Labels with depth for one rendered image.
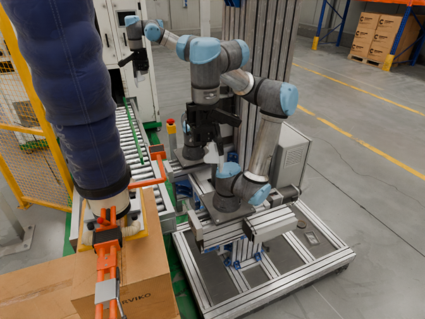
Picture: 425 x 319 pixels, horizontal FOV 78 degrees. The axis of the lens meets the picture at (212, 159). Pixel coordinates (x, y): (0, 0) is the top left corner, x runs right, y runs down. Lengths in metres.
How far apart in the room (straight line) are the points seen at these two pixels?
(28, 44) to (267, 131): 0.83
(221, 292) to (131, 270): 0.90
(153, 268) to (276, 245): 1.26
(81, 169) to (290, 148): 1.05
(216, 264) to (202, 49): 1.74
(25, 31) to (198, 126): 0.53
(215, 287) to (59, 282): 0.98
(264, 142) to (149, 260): 0.73
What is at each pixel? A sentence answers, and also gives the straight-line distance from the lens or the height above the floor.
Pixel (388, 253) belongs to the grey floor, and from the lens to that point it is 2.90.
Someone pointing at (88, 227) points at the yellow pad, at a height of 1.09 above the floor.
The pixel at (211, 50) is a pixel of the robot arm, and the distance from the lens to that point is 0.66.
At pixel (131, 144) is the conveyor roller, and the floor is 0.53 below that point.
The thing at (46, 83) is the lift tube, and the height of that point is 1.73.
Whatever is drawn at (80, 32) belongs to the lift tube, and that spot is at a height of 1.87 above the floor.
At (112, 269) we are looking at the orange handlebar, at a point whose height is 1.19.
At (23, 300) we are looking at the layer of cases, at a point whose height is 0.54.
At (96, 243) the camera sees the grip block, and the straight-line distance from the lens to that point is 1.08.
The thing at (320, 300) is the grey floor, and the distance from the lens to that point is 2.38.
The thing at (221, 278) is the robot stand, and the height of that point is 0.21.
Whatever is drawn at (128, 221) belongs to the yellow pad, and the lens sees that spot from 1.30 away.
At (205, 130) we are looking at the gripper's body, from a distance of 0.72.
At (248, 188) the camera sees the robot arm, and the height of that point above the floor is 1.24.
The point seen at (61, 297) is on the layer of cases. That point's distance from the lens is 1.84.
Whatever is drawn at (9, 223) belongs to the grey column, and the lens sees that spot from 2.89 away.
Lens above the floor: 1.99
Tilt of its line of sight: 35 degrees down
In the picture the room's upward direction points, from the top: straight up
